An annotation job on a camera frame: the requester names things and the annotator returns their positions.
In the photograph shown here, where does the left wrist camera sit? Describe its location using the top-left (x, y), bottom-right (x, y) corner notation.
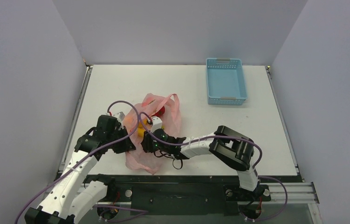
top-left (112, 112), bottom-right (125, 126)

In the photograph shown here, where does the red fake apple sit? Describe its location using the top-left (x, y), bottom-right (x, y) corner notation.
top-left (154, 106), bottom-right (165, 117)

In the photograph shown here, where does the fake orange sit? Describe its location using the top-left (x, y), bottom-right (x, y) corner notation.
top-left (123, 114), bottom-right (137, 126)

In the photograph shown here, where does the light blue plastic basket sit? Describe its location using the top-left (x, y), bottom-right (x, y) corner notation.
top-left (206, 58), bottom-right (248, 106)

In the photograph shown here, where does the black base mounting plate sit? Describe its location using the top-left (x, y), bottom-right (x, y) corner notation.
top-left (80, 175), bottom-right (271, 216)

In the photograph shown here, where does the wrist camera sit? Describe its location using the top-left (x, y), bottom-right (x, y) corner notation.
top-left (112, 112), bottom-right (125, 126)
top-left (150, 116), bottom-right (163, 133)

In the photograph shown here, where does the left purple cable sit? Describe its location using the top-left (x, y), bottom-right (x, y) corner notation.
top-left (14, 100), bottom-right (140, 224)

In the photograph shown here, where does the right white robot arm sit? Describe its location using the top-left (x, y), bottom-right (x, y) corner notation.
top-left (141, 126), bottom-right (262, 199)

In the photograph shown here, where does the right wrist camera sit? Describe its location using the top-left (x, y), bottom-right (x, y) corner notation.
top-left (150, 116), bottom-right (163, 133)

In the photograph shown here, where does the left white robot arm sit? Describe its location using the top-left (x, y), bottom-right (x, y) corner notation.
top-left (24, 112), bottom-right (135, 224)

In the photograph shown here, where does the pink plastic bag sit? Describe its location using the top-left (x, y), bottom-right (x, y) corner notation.
top-left (123, 93), bottom-right (182, 175)

